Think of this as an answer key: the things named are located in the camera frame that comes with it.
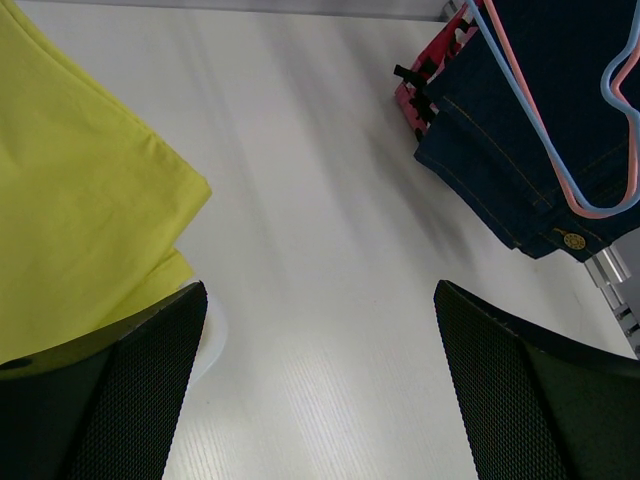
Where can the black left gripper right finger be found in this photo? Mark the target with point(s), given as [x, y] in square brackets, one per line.
[536, 404]

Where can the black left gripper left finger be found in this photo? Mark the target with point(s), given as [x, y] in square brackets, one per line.
[104, 405]

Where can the lime green trousers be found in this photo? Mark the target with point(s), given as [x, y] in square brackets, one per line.
[92, 199]

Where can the dark blue denim trousers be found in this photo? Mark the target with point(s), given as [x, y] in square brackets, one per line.
[482, 145]

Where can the pink camouflage trousers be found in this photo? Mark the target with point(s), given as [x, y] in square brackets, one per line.
[453, 52]

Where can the white plastic basket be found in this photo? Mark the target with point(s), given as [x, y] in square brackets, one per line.
[213, 340]

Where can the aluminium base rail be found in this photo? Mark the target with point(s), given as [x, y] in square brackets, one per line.
[620, 289]

